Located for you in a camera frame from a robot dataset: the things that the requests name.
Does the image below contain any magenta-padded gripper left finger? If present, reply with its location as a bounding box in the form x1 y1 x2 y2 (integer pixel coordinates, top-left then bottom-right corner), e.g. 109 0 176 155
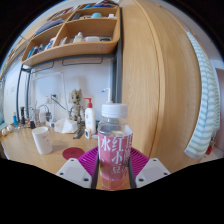
55 146 101 190

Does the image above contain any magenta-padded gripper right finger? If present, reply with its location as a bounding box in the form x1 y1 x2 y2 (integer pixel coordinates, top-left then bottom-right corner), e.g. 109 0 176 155
128 147 172 190

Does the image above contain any clear bottle with pink label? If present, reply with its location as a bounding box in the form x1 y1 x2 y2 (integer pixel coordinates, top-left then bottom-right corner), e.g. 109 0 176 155
97 102 134 192

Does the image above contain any flat round red coaster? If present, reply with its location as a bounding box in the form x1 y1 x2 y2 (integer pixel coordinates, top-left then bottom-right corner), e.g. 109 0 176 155
62 146 86 161

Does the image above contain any small white desk thermometer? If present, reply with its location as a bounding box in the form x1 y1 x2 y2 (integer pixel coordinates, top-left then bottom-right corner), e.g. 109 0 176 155
84 128 93 140

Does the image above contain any white paper cup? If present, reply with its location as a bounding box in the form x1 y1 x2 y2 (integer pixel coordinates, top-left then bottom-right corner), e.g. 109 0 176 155
31 126 54 156

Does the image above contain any crumpled white tissue pack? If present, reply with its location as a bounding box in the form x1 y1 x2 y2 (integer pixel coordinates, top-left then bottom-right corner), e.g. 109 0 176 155
54 118 79 135

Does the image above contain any white bottle with red pump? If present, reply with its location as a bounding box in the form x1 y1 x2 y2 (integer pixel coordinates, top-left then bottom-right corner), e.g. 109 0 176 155
83 97 97 136

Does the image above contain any white power strip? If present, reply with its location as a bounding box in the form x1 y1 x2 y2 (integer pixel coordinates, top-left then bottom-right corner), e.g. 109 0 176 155
39 111 54 125

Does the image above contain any brown tree figurine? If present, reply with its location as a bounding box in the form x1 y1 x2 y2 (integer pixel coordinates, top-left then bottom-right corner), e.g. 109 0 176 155
68 88 85 125

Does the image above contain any green striped white towel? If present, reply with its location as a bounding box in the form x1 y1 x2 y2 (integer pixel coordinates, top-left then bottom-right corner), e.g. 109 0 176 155
184 31 222 160

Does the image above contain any blue wash bottle white nozzle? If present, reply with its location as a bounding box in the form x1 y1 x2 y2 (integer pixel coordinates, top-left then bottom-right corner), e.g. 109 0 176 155
101 87 114 105

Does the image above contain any wooden wardrobe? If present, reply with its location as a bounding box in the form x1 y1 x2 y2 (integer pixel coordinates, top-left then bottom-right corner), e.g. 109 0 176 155
120 0 203 173

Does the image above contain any wooden shelf unit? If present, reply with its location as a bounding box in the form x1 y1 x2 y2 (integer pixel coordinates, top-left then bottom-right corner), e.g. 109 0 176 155
21 1 122 68

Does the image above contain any grey metal desk frame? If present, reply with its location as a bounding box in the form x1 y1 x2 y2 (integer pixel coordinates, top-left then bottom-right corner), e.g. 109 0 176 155
15 6 124 126

